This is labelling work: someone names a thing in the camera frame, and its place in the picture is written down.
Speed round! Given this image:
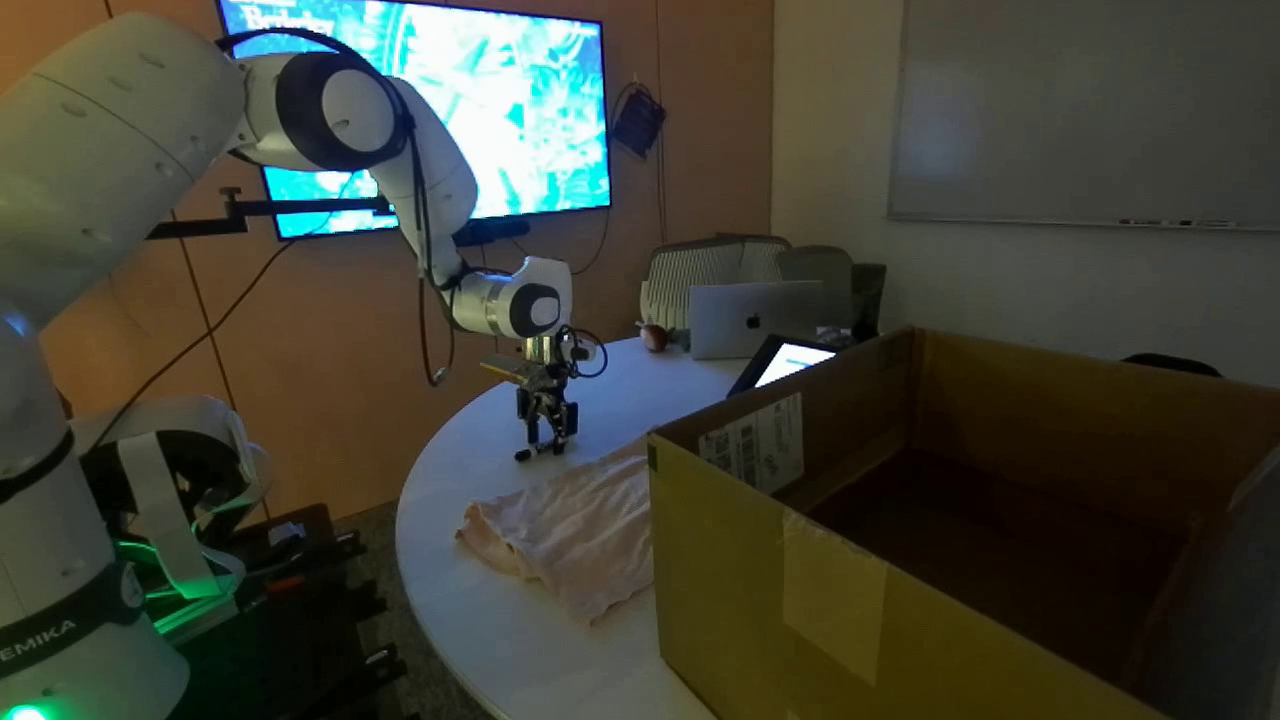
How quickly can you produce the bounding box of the yellowish wrist camera mount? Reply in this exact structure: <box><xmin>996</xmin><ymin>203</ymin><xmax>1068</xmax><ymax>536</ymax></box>
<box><xmin>477</xmin><ymin>355</ymin><xmax>591</xmax><ymax>392</ymax></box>

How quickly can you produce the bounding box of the brown cardboard box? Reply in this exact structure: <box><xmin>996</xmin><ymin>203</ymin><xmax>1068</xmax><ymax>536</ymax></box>
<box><xmin>648</xmin><ymin>323</ymin><xmax>1280</xmax><ymax>720</ymax></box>

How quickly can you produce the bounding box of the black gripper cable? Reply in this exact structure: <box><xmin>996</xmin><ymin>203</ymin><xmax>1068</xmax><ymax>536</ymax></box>
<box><xmin>554</xmin><ymin>318</ymin><xmax>617</xmax><ymax>385</ymax></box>

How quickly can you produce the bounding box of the small black wall device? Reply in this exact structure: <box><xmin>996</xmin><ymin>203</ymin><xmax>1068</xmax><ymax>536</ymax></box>
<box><xmin>607</xmin><ymin>83</ymin><xmax>671</xmax><ymax>162</ymax></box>

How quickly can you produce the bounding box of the large wall monitor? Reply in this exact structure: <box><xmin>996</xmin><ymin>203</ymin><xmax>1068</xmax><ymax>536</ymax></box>
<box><xmin>215</xmin><ymin>0</ymin><xmax>619</xmax><ymax>246</ymax></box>

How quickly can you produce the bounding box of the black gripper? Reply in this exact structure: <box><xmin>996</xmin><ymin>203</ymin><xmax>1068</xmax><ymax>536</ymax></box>
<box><xmin>512</xmin><ymin>355</ymin><xmax>586</xmax><ymax>465</ymax></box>

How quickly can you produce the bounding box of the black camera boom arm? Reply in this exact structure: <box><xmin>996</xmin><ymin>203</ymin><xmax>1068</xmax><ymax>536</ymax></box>
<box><xmin>144</xmin><ymin>186</ymin><xmax>403</xmax><ymax>246</ymax></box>

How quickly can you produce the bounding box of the peach cloth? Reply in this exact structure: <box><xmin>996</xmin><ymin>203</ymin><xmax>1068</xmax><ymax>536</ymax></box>
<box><xmin>457</xmin><ymin>444</ymin><xmax>661</xmax><ymax>628</ymax></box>

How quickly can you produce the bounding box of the black chair back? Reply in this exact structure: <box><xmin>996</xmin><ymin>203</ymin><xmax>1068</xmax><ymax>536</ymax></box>
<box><xmin>1120</xmin><ymin>348</ymin><xmax>1224</xmax><ymax>385</ymax></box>

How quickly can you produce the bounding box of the black tablet with lit screen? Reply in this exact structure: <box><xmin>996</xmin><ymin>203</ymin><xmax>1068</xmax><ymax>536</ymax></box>
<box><xmin>729</xmin><ymin>332</ymin><xmax>847</xmax><ymax>399</ymax></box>

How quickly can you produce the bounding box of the black hanging cable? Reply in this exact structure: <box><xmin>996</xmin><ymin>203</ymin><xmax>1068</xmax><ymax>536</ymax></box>
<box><xmin>397</xmin><ymin>77</ymin><xmax>466</xmax><ymax>392</ymax></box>

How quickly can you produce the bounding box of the white strap bundle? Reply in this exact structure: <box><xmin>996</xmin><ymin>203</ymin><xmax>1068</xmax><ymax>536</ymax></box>
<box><xmin>76</xmin><ymin>396</ymin><xmax>271</xmax><ymax>606</ymax></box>

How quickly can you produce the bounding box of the silver laptop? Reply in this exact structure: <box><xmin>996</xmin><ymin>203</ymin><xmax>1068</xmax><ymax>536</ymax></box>
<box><xmin>684</xmin><ymin>274</ymin><xmax>837</xmax><ymax>360</ymax></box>

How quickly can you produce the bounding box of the wall whiteboard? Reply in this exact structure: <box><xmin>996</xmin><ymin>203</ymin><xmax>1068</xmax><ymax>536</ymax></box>
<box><xmin>888</xmin><ymin>0</ymin><xmax>1280</xmax><ymax>238</ymax></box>

